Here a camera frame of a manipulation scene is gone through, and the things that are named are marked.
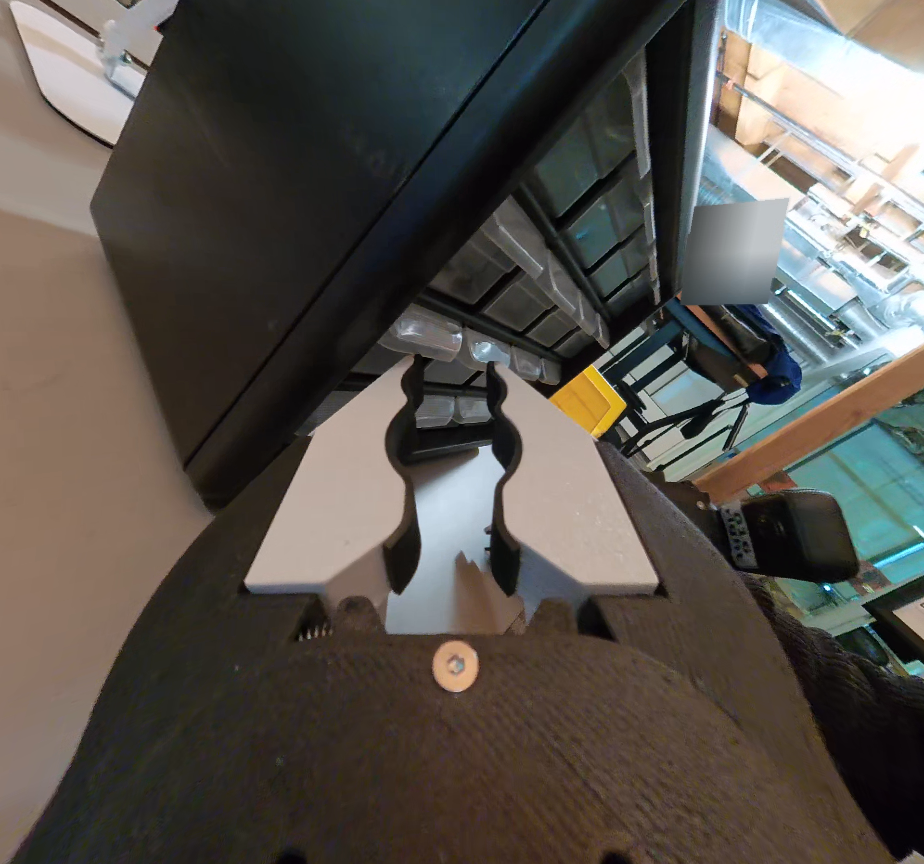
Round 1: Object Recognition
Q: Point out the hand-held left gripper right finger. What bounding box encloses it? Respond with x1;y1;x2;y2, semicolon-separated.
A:
485;362;661;618

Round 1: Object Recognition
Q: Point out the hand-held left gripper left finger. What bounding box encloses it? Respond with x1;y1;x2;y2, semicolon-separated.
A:
244;356;427;611

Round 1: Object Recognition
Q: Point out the large yellow plastic bin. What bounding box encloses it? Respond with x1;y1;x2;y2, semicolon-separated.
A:
549;364;629;440

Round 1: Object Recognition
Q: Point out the black drawer cabinet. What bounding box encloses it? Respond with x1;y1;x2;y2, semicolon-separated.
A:
90;0;730;511

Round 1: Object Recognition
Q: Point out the grey desk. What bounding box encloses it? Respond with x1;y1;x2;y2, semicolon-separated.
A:
0;0;531;864

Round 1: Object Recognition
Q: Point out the wooden beam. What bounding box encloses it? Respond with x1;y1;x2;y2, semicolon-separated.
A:
692;348;924;505

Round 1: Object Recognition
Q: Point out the blue jacket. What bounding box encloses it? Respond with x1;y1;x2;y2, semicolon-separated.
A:
744;303;804;406

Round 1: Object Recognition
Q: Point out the group of small cabinet drawers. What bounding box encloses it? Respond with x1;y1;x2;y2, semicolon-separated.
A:
354;48;661;446

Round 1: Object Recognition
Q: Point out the white poster stand base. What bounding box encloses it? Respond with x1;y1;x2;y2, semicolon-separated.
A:
9;0;156;149

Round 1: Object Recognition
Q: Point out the silver ventilation duct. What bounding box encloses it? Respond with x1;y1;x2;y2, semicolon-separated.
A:
715;0;867;179

